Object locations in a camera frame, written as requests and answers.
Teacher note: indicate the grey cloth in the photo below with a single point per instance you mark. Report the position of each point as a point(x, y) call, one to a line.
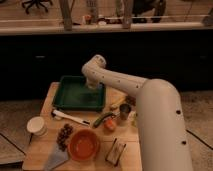
point(56, 158)

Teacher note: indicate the green cucumber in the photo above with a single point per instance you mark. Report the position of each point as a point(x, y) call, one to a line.
point(101, 118)

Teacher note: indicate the bunch of dark grapes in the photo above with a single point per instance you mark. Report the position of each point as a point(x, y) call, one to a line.
point(63, 135)

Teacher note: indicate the black office chair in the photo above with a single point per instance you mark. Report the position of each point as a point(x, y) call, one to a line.
point(29, 3)

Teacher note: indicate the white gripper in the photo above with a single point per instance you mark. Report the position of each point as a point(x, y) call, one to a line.
point(91, 83)

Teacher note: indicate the metal cup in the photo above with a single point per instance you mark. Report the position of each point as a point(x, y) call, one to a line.
point(125, 109)

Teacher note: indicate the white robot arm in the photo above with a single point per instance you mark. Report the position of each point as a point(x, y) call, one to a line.
point(160, 119)

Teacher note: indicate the white cup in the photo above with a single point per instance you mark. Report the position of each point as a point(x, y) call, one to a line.
point(36, 126)

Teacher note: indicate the wooden board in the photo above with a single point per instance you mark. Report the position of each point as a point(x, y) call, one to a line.
point(41, 146)

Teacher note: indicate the white handled knife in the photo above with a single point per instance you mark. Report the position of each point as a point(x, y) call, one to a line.
point(57, 113)

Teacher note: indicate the orange tomato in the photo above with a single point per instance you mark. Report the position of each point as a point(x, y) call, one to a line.
point(110, 124)

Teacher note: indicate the green plastic tray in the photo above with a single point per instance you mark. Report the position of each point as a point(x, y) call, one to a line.
point(73, 94)

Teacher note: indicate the orange bowl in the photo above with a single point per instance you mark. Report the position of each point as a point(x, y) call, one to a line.
point(83, 145)

